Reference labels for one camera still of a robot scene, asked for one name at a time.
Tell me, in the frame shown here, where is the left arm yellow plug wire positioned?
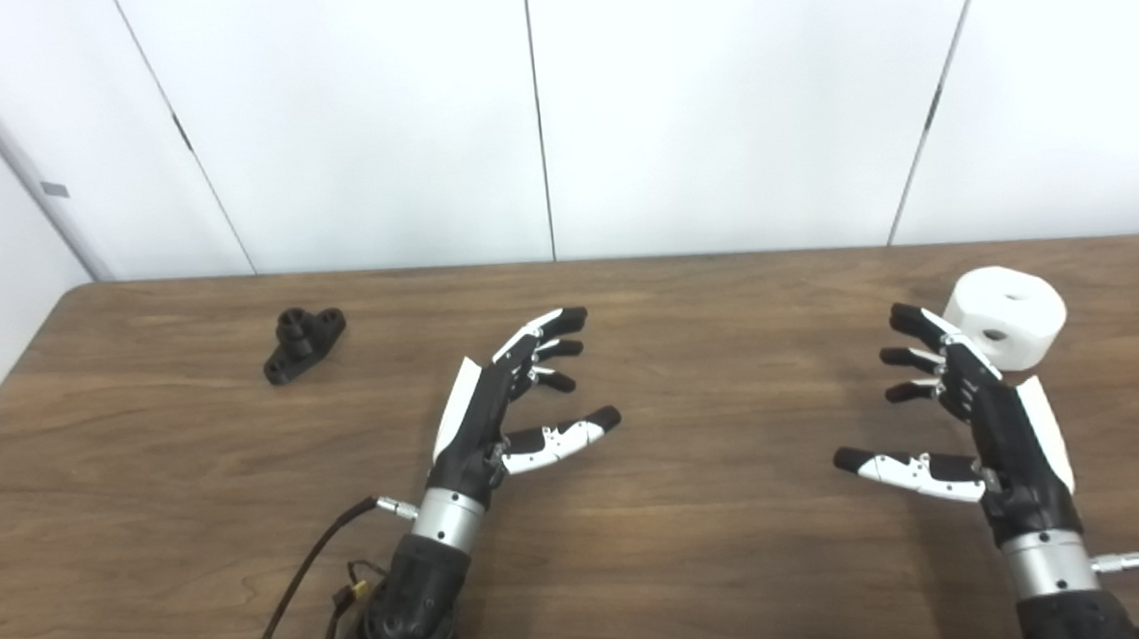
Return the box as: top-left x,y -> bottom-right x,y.
304,560 -> 392,639

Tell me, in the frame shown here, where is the round white plastic piece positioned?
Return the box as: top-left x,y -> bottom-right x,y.
939,262 -> 1072,377

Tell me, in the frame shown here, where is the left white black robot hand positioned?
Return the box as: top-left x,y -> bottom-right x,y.
416,303 -> 629,516

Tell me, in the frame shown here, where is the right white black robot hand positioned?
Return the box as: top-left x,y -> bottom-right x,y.
822,291 -> 1087,557

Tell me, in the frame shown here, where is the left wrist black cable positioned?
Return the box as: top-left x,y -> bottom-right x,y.
227,492 -> 430,639

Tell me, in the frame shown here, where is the black plastic holder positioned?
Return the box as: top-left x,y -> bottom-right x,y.
259,305 -> 351,387

